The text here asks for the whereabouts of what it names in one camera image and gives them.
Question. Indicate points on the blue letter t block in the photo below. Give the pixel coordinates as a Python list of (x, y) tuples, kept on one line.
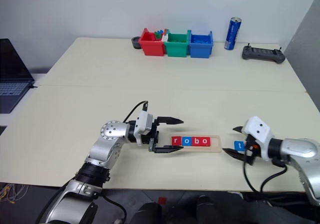
[(239, 145)]

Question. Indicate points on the wide dark rounded shape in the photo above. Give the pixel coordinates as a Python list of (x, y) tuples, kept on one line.
[(148, 214)]

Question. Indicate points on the green plastic bin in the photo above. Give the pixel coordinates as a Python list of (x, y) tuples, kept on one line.
[(176, 49)]

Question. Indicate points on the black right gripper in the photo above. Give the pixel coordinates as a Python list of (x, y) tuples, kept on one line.
[(252, 151)]

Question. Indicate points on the small green toy brick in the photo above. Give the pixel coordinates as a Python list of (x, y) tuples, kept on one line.
[(158, 35)]

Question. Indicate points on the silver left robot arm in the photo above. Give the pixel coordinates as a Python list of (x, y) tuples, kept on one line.
[(102, 146)]

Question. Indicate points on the black laptop plug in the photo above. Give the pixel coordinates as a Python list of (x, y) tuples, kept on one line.
[(33, 86)]

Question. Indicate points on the dark open laptop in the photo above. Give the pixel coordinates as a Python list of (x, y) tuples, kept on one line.
[(12, 66)]

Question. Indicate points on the narrow dark rounded shape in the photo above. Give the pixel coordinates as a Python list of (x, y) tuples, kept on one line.
[(206, 209)]

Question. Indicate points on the small red square object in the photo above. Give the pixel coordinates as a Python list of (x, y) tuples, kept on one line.
[(162, 200)]

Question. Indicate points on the long wooden letter tray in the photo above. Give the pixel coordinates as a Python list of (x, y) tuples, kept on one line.
[(215, 143)]

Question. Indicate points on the small white toy piece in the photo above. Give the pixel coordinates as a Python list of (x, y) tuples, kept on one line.
[(164, 38)]

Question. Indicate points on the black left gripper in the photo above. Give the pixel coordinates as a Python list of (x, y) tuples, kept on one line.
[(152, 136)]

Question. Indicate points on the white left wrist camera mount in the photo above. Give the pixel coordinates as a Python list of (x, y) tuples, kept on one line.
[(142, 121)]

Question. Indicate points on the red letter o block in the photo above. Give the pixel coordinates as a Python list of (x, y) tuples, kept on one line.
[(205, 141)]

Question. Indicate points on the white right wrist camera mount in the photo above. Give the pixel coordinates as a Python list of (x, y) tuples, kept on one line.
[(258, 128)]

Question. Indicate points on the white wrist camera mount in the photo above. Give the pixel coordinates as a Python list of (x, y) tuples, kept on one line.
[(258, 128), (142, 121)]

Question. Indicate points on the black round holder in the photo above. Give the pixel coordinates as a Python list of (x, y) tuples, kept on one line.
[(135, 43)]

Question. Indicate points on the grey handheld remote controller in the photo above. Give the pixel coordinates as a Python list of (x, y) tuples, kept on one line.
[(263, 54)]

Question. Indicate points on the blue letter o block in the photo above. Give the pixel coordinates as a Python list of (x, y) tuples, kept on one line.
[(186, 141)]

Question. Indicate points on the blue plastic bin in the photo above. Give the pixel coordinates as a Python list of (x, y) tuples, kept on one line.
[(200, 50)]

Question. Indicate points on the blue drink can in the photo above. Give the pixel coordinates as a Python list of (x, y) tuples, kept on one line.
[(232, 34)]

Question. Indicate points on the red letter r block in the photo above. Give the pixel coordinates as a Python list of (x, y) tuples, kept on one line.
[(176, 141)]

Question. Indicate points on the red plastic bin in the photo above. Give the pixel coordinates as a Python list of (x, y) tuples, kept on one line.
[(152, 47)]

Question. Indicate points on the grey partition panel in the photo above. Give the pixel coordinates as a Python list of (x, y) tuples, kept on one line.
[(306, 43)]

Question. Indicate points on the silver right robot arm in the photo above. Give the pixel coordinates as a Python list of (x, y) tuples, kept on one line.
[(300, 148)]

